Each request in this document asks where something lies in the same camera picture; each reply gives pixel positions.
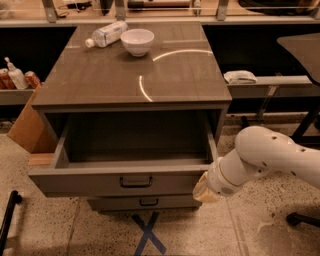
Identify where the grey top drawer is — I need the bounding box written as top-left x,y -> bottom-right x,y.
29,115 -> 215,198

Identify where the grey drawer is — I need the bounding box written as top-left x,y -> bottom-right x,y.
87,194 -> 202,212
29,115 -> 215,198

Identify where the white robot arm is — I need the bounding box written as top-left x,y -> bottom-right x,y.
193,126 -> 320,203

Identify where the grey drawer cabinet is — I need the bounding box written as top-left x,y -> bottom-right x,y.
32,21 -> 233,212

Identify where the grey lower drawer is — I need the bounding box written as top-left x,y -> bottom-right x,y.
87,194 -> 202,212

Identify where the blue tape cross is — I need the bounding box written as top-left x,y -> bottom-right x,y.
132,212 -> 167,256

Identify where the black office chair base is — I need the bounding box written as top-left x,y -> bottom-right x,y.
286,213 -> 320,227

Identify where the folded white cloth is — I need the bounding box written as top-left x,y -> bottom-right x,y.
224,70 -> 257,84

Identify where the grey right shelf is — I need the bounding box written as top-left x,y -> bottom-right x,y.
228,76 -> 320,99

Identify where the grey shelf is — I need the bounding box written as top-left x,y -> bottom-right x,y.
0,89 -> 34,106
228,76 -> 320,99

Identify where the white ceramic bowl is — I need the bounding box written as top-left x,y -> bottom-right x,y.
121,29 -> 154,57

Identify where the dark side table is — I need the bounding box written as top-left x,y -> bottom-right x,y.
277,33 -> 320,145

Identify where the brown cardboard box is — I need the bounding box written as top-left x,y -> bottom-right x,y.
7,88 -> 57,166

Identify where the clear plastic water bottle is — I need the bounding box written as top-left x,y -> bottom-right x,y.
85,21 -> 128,48

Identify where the black leg at left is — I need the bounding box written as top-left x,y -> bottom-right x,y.
0,190 -> 22,256

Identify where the red soda can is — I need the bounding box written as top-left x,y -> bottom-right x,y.
25,71 -> 42,88

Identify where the grey left shelf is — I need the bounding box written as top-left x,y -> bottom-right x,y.
0,89 -> 34,106

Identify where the white pump bottle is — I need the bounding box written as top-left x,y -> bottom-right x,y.
5,57 -> 29,90

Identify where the red can at edge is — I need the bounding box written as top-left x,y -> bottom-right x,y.
0,68 -> 15,89

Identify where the black lower drawer handle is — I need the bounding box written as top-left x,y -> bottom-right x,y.
139,198 -> 159,207

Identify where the black drawer handle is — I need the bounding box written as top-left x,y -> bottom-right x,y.
119,176 -> 153,189
139,198 -> 159,207

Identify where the black top drawer handle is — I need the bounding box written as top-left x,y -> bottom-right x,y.
119,176 -> 153,189

